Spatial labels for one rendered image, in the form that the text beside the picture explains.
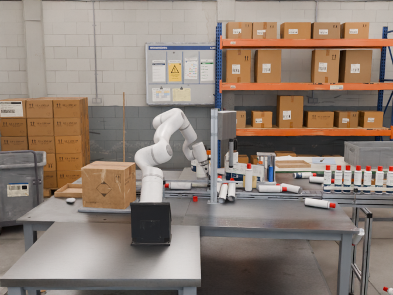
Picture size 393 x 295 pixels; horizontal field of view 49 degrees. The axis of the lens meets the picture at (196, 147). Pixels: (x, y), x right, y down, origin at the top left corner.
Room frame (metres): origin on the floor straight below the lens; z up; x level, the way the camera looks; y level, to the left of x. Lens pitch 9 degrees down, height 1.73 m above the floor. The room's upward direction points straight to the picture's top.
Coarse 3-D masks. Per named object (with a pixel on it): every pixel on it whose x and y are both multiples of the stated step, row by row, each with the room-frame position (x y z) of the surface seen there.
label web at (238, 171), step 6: (228, 162) 3.30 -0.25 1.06; (234, 162) 3.27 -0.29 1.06; (228, 168) 3.30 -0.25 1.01; (234, 168) 3.27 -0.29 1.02; (240, 168) 3.24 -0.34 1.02; (246, 168) 3.22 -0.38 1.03; (252, 168) 3.19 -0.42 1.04; (258, 168) 3.16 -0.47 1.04; (228, 174) 3.30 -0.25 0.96; (234, 174) 3.27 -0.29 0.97; (240, 174) 3.24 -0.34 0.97; (252, 174) 3.19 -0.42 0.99; (258, 174) 3.16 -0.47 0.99; (240, 180) 3.24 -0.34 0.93; (258, 180) 3.16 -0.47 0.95
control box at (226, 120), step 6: (222, 114) 2.95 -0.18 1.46; (228, 114) 3.00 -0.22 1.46; (234, 114) 3.06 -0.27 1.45; (222, 120) 2.95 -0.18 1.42; (228, 120) 3.01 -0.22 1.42; (234, 120) 3.06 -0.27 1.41; (222, 126) 2.95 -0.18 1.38; (228, 126) 3.01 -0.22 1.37; (234, 126) 3.06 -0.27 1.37; (222, 132) 2.95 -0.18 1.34; (228, 132) 3.01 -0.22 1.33; (234, 132) 3.06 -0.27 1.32; (222, 138) 2.96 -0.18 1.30; (228, 138) 3.01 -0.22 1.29
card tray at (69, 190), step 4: (68, 184) 3.37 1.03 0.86; (72, 184) 3.37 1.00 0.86; (76, 184) 3.36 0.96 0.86; (80, 184) 3.36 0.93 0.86; (60, 188) 3.23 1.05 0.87; (64, 188) 3.30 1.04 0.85; (68, 188) 3.35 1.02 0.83; (72, 188) 3.35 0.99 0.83; (76, 188) 3.35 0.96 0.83; (80, 188) 3.35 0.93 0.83; (56, 192) 3.12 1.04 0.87; (60, 192) 3.11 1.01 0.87; (64, 192) 3.11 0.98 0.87; (68, 192) 3.24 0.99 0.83; (72, 192) 3.24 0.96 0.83; (76, 192) 3.24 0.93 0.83; (80, 192) 3.24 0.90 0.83; (56, 196) 3.12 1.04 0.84; (60, 196) 3.11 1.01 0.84; (64, 196) 3.11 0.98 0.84; (68, 196) 3.11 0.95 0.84; (72, 196) 3.10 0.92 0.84; (76, 196) 3.10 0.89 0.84; (80, 196) 3.10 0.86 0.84
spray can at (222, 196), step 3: (225, 183) 3.11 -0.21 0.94; (222, 186) 3.07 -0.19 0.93; (225, 186) 3.07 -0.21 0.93; (222, 189) 3.03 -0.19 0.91; (225, 189) 3.04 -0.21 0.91; (222, 192) 3.00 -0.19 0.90; (225, 192) 3.01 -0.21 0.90; (219, 195) 2.98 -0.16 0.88; (222, 195) 2.97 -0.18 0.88; (225, 195) 2.98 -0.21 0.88; (219, 198) 2.96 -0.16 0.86; (222, 198) 2.96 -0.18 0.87; (225, 198) 2.97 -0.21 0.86; (219, 201) 2.97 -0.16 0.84; (222, 201) 2.97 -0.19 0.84
